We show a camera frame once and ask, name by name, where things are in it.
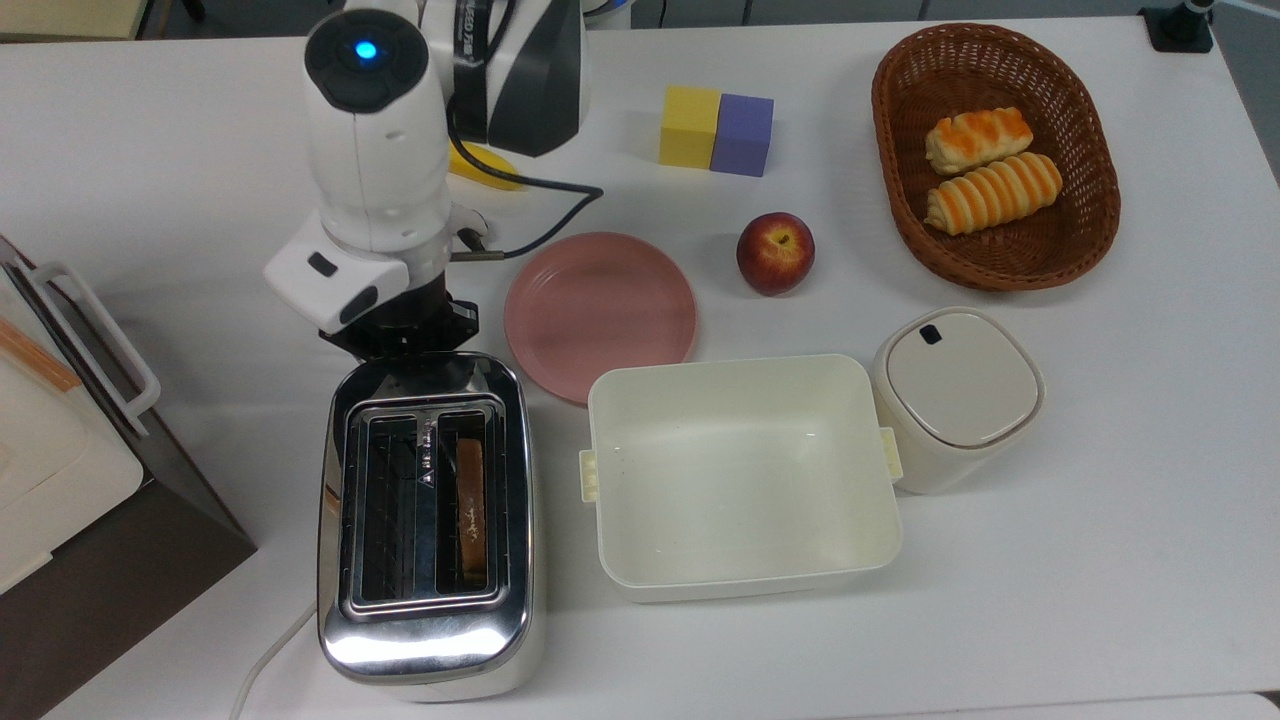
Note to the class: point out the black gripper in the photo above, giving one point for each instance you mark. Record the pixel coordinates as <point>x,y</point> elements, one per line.
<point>415,325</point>

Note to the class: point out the cream and chrome toaster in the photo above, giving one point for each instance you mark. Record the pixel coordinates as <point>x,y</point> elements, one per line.
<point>430,640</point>

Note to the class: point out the black and white cow figurine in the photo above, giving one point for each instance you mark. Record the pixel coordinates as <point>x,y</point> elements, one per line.
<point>475,222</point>

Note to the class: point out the yellow banana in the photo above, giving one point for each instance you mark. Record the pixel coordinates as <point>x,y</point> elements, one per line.
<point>490,170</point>

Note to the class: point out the brown bread slice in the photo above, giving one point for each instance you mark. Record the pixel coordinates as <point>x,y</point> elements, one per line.
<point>472,510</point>

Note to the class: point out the pink plate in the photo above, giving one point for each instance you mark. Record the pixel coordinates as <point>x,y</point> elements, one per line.
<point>600,310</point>

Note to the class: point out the yellow foam block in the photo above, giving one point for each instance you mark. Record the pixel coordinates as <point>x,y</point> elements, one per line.
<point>688,128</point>

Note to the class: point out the cream plastic storage box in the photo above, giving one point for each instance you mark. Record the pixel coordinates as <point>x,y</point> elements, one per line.
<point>740,480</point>

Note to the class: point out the red apple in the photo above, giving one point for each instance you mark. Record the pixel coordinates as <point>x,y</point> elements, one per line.
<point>775,255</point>

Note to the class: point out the cream and brown oven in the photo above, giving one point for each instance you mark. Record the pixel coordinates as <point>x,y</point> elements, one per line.
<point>120,600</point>

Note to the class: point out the purple foam block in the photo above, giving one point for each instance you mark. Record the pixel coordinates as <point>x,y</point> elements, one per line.
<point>742,135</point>

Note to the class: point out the beige background furniture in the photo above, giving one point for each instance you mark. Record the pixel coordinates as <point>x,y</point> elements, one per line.
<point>60,18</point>

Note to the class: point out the cream canister with lid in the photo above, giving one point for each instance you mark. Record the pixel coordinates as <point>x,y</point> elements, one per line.
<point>955,380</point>

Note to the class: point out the glazed orange pastry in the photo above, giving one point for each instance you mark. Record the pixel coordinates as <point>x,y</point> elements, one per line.
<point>978,140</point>

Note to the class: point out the long striped bread roll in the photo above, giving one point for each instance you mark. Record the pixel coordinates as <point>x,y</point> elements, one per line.
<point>995,192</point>

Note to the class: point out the brown wicker basket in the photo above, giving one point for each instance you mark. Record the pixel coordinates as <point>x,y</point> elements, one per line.
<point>1000,70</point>

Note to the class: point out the black clamp mount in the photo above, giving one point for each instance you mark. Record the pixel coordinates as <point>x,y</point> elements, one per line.
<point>1175,30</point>

